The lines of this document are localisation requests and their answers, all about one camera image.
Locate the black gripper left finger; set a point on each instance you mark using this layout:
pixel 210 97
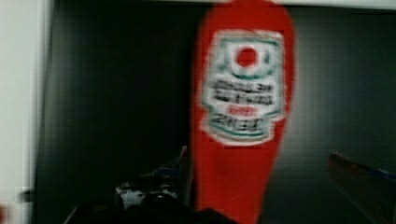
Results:
pixel 161 196

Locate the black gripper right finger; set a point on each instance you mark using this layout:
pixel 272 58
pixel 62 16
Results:
pixel 371 190

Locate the red plush ketchup bottle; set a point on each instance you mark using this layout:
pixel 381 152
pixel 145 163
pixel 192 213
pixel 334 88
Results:
pixel 243 81

